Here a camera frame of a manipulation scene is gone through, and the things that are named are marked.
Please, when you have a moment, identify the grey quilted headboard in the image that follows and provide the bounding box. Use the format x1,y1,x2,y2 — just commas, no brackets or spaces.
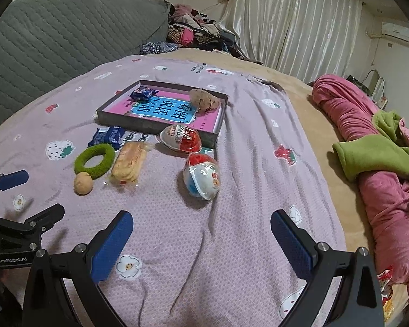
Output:
0,0,171,140

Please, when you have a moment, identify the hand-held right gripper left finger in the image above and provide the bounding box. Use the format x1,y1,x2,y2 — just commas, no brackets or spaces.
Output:
22,210,134,327

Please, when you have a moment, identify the walnut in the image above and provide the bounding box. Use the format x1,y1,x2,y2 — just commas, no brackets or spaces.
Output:
74,172,93,196

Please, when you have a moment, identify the green fuzzy hair ring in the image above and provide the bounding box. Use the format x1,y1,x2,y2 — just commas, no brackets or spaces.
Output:
74,143,116,180

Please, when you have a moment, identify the beige bedsheet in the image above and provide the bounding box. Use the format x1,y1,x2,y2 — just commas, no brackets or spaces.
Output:
167,48,409,327

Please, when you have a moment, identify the clear cracker packet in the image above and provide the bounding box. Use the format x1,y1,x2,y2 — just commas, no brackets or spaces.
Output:
104,141,151,188

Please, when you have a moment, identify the grey shallow cardboard box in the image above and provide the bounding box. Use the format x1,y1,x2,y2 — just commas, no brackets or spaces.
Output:
96,80,229,149

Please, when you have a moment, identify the white satin curtain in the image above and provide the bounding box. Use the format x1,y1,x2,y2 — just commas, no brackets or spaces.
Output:
218,0,363,82

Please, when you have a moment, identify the white air conditioner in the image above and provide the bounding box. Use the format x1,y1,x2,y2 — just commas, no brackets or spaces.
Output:
382,22,409,44

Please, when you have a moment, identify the pink printed blanket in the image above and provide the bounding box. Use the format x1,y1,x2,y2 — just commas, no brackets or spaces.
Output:
0,54,348,327

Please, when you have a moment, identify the blue cookie packet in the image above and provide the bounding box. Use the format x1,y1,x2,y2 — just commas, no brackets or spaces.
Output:
128,87,159,102
88,126,126,147

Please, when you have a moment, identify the pink quilt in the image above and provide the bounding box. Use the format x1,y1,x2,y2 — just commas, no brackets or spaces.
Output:
312,74,409,300

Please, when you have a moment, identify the dark floral cloth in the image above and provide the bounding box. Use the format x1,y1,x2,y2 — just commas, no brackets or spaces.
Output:
139,41,179,56

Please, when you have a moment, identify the green fleece blanket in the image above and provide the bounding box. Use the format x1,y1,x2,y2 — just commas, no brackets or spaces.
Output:
332,110,409,182

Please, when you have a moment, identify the beige mesh scrunchie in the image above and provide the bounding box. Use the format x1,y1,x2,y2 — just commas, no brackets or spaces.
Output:
190,88,222,112

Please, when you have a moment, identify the pile of clothes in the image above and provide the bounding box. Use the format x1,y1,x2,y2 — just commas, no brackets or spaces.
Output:
164,3,260,63

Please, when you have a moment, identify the white metal chair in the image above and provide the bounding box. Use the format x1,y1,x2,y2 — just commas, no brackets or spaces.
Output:
365,69,387,99

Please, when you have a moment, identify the dark bag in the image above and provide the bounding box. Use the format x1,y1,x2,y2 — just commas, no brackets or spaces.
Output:
346,75,370,92

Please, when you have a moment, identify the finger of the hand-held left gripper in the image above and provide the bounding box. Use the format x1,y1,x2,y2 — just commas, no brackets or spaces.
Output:
0,203,66,250
0,170,29,208

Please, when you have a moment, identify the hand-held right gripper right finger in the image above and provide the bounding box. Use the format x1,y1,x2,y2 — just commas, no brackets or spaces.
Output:
270,209,386,327

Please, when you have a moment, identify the pink and blue book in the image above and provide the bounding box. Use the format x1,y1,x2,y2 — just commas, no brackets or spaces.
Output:
104,90,224,133

